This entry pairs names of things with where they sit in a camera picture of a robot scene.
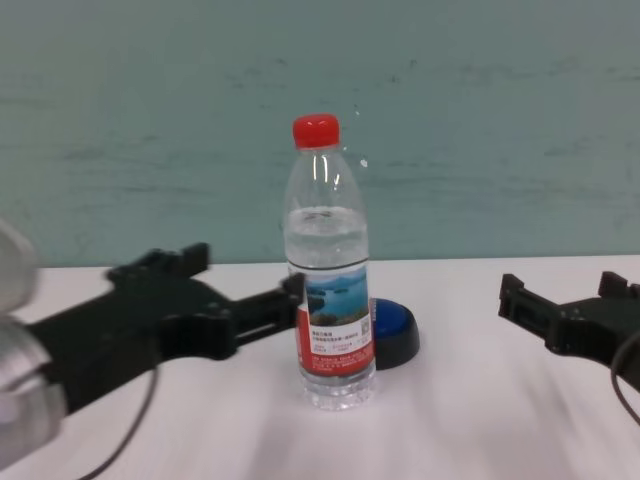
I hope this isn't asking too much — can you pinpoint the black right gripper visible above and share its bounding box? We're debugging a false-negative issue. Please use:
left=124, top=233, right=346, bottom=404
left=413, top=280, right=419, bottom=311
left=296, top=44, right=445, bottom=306
left=497, top=270, right=640, bottom=390

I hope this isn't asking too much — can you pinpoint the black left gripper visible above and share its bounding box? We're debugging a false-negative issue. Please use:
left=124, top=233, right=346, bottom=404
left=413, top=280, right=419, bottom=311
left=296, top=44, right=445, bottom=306
left=29, top=242, right=308, bottom=417

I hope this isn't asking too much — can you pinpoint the clear red-capped water bottle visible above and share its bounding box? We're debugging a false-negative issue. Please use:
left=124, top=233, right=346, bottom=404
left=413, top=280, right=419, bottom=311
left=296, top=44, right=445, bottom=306
left=282, top=113, right=377, bottom=412

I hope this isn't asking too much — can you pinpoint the blue button on black base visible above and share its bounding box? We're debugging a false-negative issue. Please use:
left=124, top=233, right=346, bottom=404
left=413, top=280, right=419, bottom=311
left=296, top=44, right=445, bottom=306
left=368, top=298, right=422, bottom=371

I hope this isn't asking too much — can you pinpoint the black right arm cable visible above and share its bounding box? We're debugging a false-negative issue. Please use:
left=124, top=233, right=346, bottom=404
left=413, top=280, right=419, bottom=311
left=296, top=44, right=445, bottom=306
left=606, top=333, right=640, bottom=422

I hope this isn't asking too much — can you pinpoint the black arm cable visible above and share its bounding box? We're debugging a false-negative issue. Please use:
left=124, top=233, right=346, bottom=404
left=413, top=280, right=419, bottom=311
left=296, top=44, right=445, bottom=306
left=606, top=333, right=640, bottom=422
left=74, top=363, right=161, bottom=480

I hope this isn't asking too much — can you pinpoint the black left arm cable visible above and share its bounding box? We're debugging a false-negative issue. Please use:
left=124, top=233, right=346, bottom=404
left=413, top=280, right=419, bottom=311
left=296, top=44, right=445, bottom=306
left=74, top=363, right=161, bottom=480

